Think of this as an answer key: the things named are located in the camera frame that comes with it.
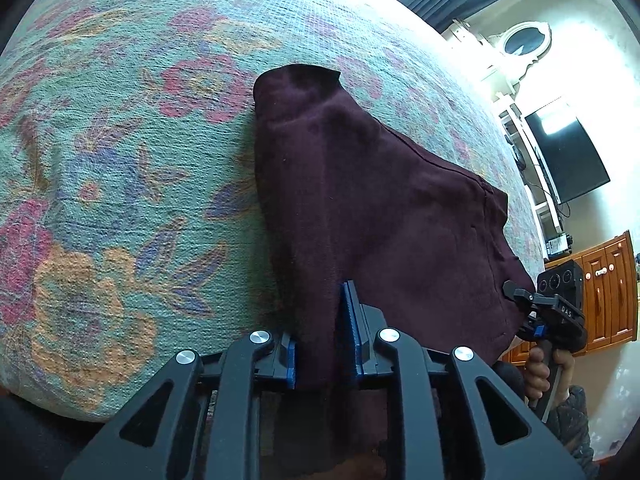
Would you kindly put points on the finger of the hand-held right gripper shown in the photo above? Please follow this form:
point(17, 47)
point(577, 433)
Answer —
point(517, 292)
point(531, 327)

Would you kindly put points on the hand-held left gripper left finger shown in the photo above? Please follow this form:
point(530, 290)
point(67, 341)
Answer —
point(287, 362)

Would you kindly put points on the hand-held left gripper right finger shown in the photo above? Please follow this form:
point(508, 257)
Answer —
point(352, 330)

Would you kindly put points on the maroon pants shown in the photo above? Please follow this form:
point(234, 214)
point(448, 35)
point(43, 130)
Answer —
point(400, 220)

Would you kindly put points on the person's right forearm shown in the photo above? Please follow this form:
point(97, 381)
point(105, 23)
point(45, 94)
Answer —
point(575, 435)

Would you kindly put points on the person's right hand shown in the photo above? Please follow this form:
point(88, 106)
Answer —
point(537, 375)

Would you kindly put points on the wooden cabinet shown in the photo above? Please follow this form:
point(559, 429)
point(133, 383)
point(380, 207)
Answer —
point(612, 300)

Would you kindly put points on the white television stand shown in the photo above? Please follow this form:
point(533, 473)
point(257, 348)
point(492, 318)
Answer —
point(542, 210)

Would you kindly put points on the black television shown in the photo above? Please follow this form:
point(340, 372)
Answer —
point(565, 155)

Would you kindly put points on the white vanity with oval mirror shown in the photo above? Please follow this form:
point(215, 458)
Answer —
point(522, 42)

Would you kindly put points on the floral bed blanket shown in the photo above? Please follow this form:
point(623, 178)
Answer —
point(125, 160)

